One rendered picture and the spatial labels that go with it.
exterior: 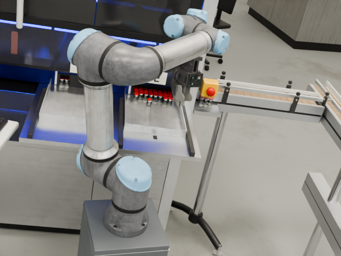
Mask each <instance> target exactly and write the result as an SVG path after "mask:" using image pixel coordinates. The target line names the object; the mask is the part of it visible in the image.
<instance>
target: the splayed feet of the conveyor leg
mask: <svg viewBox="0 0 341 256"><path fill-rule="evenodd" d="M174 208H177V209H179V210H182V211H184V212H185V213H187V214H188V215H189V216H188V219H189V221H190V222H191V223H194V224H197V223H198V224H199V225H200V226H201V228H202V229H203V230H204V232H205V233H206V235H207V236H208V238H209V240H210V241H211V243H212V244H213V246H214V247H215V249H216V250H213V252H212V255H213V256H223V254H222V252H221V251H220V248H221V247H222V244H221V243H220V241H219V240H218V238H217V237H216V235H215V233H214V232H213V230H212V229H211V227H210V226H209V225H208V223H207V222H206V221H205V220H204V219H203V213H202V212H201V214H200V215H194V214H193V213H192V211H193V209H192V208H190V207H189V206H187V205H185V204H183V203H180V202H177V201H174V200H172V204H171V207H170V212H172V211H173V209H174Z"/></svg>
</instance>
